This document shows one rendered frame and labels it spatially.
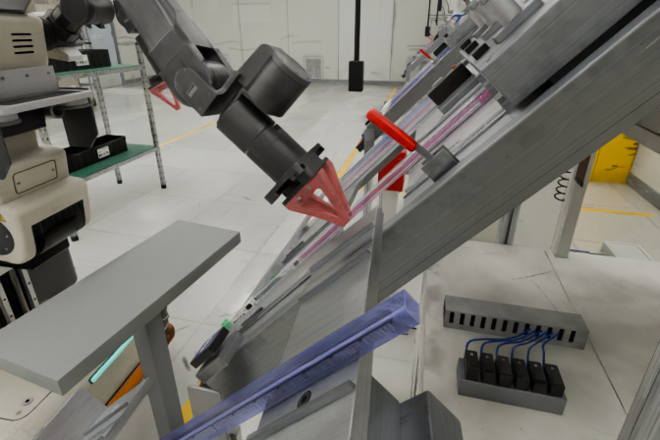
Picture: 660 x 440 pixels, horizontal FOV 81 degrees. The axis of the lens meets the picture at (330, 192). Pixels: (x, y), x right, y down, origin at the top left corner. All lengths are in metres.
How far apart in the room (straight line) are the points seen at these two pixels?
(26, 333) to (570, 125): 1.03
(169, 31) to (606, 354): 0.91
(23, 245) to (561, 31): 1.14
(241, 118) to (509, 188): 0.30
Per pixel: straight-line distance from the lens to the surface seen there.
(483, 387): 0.75
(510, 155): 0.38
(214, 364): 0.56
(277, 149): 0.48
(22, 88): 1.17
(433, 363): 0.80
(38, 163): 1.23
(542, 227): 2.08
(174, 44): 0.52
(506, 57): 0.40
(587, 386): 0.86
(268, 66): 0.47
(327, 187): 0.47
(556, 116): 0.37
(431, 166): 0.40
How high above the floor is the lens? 1.18
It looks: 23 degrees down
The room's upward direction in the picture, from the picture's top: straight up
